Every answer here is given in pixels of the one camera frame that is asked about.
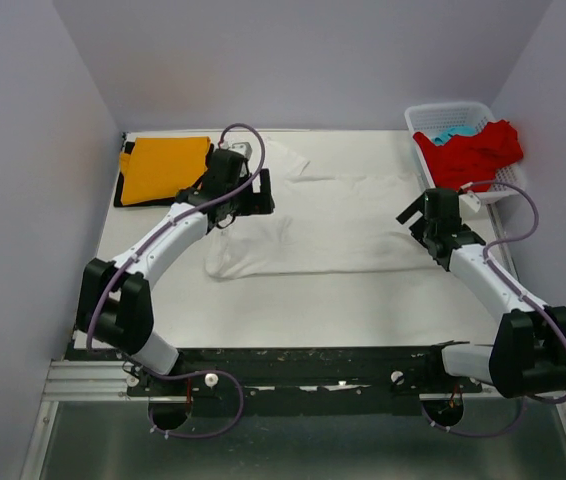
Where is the white t-shirt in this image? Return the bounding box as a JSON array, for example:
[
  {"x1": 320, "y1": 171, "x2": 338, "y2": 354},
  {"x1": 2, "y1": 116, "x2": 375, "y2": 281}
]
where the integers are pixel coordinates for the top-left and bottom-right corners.
[{"x1": 204, "y1": 140, "x2": 435, "y2": 280}]

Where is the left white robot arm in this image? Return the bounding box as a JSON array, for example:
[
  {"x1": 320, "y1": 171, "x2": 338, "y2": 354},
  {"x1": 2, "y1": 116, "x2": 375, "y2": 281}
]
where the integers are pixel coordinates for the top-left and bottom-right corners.
[{"x1": 76, "y1": 142, "x2": 274, "y2": 395}]

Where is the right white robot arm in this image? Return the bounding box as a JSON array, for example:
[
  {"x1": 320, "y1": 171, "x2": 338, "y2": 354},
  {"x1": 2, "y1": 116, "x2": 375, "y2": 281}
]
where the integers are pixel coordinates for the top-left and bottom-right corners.
[{"x1": 397, "y1": 188, "x2": 566, "y2": 404}]

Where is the red t-shirt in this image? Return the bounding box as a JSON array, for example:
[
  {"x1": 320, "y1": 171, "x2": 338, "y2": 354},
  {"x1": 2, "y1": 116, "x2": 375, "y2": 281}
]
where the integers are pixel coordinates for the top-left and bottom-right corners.
[{"x1": 413, "y1": 120, "x2": 523, "y2": 193}]

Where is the folded yellow t-shirt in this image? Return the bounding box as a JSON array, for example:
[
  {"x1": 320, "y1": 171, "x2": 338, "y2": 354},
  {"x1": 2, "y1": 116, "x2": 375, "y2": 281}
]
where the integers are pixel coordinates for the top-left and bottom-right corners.
[{"x1": 118, "y1": 135, "x2": 212, "y2": 206}]

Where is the teal t-shirt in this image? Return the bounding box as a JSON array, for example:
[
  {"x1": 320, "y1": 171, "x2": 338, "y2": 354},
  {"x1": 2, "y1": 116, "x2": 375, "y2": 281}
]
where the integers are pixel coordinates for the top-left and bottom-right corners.
[{"x1": 431, "y1": 126, "x2": 477, "y2": 146}]

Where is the white plastic basket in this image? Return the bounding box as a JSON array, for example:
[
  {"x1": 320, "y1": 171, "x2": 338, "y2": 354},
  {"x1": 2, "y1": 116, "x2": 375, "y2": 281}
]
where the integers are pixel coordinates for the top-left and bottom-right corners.
[{"x1": 404, "y1": 102, "x2": 529, "y2": 209}]

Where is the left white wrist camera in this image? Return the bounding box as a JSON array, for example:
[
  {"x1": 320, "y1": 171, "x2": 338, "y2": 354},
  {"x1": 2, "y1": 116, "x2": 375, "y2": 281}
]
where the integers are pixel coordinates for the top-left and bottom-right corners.
[{"x1": 219, "y1": 141, "x2": 253, "y2": 160}]

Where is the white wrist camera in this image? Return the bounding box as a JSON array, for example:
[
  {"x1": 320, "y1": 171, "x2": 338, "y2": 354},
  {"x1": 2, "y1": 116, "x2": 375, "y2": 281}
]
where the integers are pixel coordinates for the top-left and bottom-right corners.
[
  {"x1": 219, "y1": 141, "x2": 253, "y2": 160},
  {"x1": 459, "y1": 191, "x2": 482, "y2": 216}
]

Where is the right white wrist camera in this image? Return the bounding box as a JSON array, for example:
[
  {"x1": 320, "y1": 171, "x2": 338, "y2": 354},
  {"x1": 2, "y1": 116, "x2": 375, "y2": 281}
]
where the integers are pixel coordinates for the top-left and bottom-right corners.
[{"x1": 459, "y1": 191, "x2": 482, "y2": 216}]

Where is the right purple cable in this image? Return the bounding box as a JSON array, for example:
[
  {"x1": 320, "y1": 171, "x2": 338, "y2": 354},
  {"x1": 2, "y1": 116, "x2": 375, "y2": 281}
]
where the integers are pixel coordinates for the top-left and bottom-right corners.
[{"x1": 421, "y1": 180, "x2": 566, "y2": 437}]

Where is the purple cable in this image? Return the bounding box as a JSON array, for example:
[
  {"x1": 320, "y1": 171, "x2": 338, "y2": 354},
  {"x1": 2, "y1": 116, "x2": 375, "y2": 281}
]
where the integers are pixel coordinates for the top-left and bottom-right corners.
[
  {"x1": 421, "y1": 180, "x2": 566, "y2": 437},
  {"x1": 85, "y1": 123, "x2": 267, "y2": 439}
]

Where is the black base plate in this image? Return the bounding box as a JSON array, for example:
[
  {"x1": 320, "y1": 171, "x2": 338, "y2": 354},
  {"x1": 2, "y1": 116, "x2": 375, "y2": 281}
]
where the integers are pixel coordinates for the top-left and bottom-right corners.
[{"x1": 128, "y1": 346, "x2": 482, "y2": 417}]

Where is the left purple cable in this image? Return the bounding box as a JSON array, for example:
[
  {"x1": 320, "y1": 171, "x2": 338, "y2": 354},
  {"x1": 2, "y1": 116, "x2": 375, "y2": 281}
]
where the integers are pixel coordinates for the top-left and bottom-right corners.
[{"x1": 85, "y1": 123, "x2": 267, "y2": 439}]

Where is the aluminium rail frame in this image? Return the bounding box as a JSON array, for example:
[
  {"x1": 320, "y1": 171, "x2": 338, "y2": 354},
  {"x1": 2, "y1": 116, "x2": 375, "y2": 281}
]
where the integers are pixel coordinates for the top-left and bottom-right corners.
[{"x1": 37, "y1": 279, "x2": 566, "y2": 401}]

